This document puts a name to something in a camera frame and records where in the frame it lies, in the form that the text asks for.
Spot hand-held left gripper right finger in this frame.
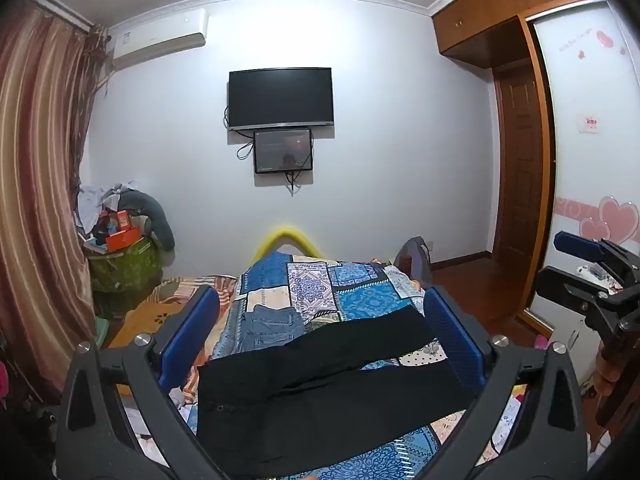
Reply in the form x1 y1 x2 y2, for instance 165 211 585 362
417 285 588 480

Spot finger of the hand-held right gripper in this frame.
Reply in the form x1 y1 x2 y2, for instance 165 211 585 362
537 266 626 318
553 230 640 286

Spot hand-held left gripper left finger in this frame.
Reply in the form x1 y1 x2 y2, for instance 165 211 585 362
52 286 236 480

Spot black pants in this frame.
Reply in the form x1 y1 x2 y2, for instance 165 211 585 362
196 305 476 476

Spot wooden lap desk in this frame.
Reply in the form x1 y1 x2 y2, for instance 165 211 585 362
107 290 201 351

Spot orange striped sheet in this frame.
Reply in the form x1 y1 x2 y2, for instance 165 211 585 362
160 274 241 311

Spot blue jeans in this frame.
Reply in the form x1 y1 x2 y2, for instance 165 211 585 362
235 305 306 353

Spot grey garment on chair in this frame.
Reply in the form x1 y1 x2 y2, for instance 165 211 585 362
392 236 433 283

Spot green patterned bag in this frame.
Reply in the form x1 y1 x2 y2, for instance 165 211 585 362
85 237 163 306

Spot brown wooden door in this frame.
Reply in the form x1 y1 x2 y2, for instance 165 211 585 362
492 57 551 281

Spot blue patchwork blanket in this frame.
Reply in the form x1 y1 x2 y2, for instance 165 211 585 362
200 252 476 480

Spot white heart-print wardrobe door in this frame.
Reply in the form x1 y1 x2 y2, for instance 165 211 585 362
525 0 640 341

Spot grey neck pillow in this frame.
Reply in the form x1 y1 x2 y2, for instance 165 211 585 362
117 190 176 251

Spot orange box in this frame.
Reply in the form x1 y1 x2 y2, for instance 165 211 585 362
105 227 141 252

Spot pile of pale clothes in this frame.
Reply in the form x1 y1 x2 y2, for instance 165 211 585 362
75 180 146 241

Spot striped pink curtain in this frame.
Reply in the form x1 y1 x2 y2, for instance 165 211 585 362
0 0 108 406

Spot wooden overhead cabinet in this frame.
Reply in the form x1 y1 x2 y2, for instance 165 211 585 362
431 0 606 66

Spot white air conditioner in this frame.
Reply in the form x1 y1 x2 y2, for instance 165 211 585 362
111 8 209 68

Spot yellow curved bed rail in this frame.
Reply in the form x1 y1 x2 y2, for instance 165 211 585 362
251 226 318 261

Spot small black wall monitor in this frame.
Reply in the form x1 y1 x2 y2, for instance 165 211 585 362
253 128 313 175

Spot black wall television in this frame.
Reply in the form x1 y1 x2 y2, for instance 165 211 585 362
227 66 335 132

